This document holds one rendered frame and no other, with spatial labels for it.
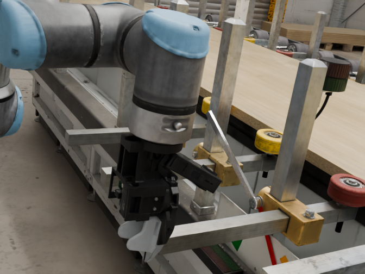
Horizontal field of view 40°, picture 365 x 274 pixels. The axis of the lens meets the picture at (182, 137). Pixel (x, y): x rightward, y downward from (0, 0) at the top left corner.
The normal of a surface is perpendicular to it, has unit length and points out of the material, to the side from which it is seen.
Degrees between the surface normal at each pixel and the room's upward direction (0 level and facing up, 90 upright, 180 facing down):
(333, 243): 90
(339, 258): 0
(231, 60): 90
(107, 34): 77
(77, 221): 0
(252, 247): 90
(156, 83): 89
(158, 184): 2
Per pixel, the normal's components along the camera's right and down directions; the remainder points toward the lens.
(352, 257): 0.14, -0.93
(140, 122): -0.59, 0.18
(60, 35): 0.62, 0.11
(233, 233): 0.47, 0.37
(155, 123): -0.13, 0.32
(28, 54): 0.48, 0.66
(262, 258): -0.87, 0.05
